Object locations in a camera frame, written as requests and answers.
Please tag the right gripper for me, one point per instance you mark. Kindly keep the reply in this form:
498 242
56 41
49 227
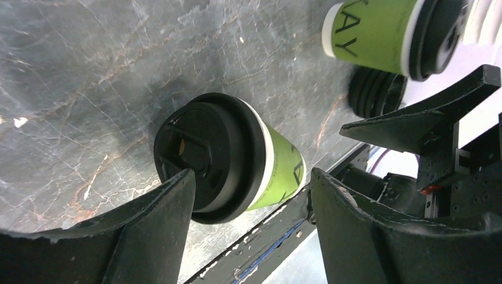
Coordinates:
458 182

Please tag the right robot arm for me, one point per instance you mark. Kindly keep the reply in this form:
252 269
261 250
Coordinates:
396 191

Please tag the black plastic cup lid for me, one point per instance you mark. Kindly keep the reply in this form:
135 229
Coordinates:
435 38

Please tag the stack of black lids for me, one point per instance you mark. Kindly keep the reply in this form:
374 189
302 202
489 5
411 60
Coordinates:
373 93

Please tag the green paper coffee cup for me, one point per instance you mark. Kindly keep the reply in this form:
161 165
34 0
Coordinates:
373 33

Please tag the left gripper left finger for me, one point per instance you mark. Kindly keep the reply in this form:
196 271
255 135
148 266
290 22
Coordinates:
141 241

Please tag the stack of green paper cups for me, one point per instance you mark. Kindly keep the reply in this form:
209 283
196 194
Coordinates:
483 25

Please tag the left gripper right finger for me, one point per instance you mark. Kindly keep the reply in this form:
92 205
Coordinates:
364 241

